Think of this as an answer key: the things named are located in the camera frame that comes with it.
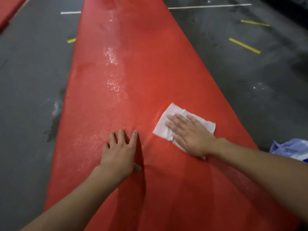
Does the person's right hand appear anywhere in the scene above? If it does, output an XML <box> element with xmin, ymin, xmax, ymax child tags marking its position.
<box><xmin>165</xmin><ymin>113</ymin><xmax>224</xmax><ymax>158</ymax></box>

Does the person's left hand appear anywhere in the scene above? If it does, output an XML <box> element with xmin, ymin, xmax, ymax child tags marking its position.
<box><xmin>99</xmin><ymin>129</ymin><xmax>142</xmax><ymax>181</ymax></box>

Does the white wet wipe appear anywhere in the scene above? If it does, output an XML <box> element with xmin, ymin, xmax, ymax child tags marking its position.
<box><xmin>152</xmin><ymin>102</ymin><xmax>216</xmax><ymax>159</ymax></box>

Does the red mat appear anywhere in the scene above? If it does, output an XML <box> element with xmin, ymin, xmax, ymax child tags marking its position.
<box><xmin>44</xmin><ymin>0</ymin><xmax>302</xmax><ymax>231</ymax></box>
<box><xmin>0</xmin><ymin>0</ymin><xmax>29</xmax><ymax>31</ymax></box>

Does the pale blue wipes pack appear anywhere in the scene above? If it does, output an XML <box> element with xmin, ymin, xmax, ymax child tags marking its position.
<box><xmin>269</xmin><ymin>138</ymin><xmax>308</xmax><ymax>163</ymax></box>

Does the person's right forearm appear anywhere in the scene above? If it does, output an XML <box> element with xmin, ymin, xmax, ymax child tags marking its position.
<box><xmin>214</xmin><ymin>138</ymin><xmax>308</xmax><ymax>224</ymax></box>

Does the person's left forearm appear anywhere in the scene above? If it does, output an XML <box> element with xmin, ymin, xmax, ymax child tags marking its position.
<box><xmin>19</xmin><ymin>166</ymin><xmax>122</xmax><ymax>231</ymax></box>

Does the black gym machine frame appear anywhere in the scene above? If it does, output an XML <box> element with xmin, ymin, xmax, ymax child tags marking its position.
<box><xmin>259</xmin><ymin>0</ymin><xmax>308</xmax><ymax>24</ymax></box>

